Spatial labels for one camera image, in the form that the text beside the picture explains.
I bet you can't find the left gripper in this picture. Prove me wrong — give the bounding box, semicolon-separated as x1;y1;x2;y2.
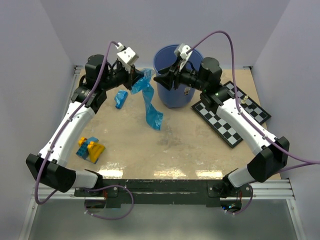
101;62;145;91

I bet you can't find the black white chessboard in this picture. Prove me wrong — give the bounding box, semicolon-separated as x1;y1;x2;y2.
192;88;274;155

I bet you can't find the blue trash bag roll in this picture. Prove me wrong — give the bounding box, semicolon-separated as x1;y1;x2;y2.
114;89;128;110

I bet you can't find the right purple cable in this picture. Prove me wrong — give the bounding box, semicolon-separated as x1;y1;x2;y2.
187;30;320;216

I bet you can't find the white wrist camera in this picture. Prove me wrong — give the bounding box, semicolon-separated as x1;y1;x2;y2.
174;43;193;72
116;42;139;72

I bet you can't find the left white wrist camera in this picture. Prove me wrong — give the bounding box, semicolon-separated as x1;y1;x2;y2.
116;42;139;72

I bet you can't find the blue plastic trash bin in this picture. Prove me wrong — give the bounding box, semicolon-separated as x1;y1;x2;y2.
153;44;196;109

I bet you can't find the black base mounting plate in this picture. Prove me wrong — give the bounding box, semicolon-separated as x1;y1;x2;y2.
74;179;253;210

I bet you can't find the yellow blue toy block pile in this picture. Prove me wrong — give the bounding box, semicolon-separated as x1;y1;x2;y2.
76;137;106;164

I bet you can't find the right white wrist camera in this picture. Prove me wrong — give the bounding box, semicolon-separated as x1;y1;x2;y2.
174;43;193;72

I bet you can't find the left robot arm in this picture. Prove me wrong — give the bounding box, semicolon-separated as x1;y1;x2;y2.
26;48;143;196

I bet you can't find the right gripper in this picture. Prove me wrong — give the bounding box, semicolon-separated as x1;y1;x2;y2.
153;57;208;92

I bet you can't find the aluminium frame rail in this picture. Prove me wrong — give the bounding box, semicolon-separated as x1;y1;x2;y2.
38;179;296;201

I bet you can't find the white chess piece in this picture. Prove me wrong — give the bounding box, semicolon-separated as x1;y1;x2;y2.
241;95;249;105

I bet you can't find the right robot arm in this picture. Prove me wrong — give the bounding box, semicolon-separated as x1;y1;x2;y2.
154;57;290;197

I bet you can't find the single blue trash bag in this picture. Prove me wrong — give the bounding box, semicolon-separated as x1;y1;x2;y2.
130;68;164;131

